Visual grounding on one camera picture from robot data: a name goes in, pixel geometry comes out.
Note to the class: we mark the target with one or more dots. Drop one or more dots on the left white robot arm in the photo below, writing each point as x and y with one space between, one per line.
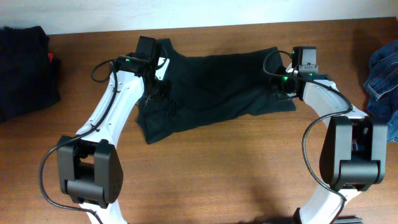
89 169

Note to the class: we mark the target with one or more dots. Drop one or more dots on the black folded garment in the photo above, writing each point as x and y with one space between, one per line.
29 72

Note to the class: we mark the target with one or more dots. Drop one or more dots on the blue denim jeans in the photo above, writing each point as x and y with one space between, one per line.
381 86

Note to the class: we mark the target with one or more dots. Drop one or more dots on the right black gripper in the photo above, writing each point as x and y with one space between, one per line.
275 83

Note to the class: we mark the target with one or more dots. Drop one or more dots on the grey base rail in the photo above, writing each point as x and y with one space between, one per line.
348 220

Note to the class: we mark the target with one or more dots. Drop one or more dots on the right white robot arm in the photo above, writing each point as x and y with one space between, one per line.
353 155

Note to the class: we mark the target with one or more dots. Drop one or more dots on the dark green t-shirt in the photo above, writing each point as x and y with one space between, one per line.
212 89

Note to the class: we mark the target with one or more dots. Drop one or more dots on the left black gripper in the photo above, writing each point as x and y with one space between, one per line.
165 93

